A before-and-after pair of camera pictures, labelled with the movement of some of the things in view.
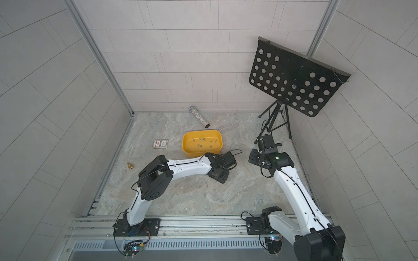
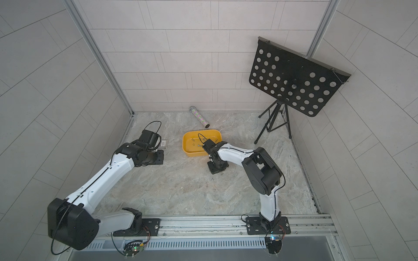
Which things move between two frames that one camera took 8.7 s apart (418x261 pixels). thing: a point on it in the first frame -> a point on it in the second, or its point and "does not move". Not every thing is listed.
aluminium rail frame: (186, 238) does not move
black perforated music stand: (288, 78) does not move
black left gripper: (223, 179) -> (161, 157)
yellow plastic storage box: (197, 143) does not move
